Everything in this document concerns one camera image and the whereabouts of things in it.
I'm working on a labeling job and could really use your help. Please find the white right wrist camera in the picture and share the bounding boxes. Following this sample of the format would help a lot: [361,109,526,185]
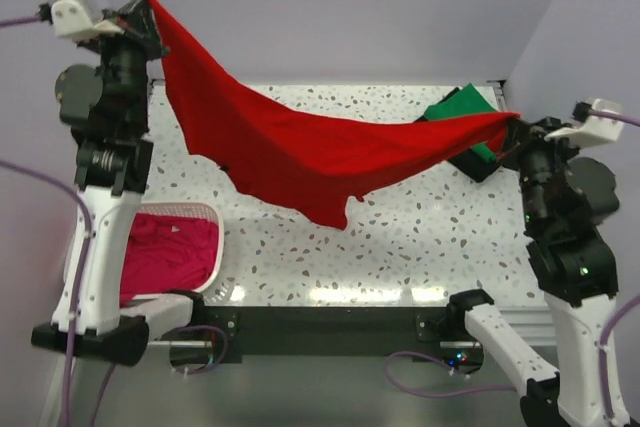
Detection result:
[545,98,624,149]

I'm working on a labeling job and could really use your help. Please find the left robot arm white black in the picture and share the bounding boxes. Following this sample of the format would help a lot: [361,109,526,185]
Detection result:
[31,0,207,366]

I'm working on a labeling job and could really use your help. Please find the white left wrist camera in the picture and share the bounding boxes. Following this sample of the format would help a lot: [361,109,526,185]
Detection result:
[46,0,124,43]

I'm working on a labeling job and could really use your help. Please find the folded green t shirt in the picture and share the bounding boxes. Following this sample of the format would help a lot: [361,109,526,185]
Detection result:
[419,84,505,163]

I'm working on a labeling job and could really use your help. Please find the magenta t shirt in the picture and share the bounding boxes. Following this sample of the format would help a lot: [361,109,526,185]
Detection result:
[120,213,222,305]

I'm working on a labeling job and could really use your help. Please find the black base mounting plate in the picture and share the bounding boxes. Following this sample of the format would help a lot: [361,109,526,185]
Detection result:
[159,306,485,374]

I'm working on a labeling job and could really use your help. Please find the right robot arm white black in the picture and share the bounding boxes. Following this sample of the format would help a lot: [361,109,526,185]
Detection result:
[443,117,638,426]

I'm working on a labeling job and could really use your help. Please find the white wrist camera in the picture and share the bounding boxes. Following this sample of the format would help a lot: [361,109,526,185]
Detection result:
[46,0,124,43]
[545,98,624,149]

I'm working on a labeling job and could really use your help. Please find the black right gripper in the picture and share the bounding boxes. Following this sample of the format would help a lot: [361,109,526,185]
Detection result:
[493,112,583,227]

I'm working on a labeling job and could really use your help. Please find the red t shirt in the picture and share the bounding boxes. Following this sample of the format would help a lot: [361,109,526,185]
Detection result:
[147,0,516,230]

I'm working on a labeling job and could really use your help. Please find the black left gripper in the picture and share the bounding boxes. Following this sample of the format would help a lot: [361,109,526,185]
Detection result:
[86,0,174,129]

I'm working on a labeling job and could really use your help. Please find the white perforated laundry basket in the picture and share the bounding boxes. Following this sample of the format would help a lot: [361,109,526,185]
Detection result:
[62,200,225,306]

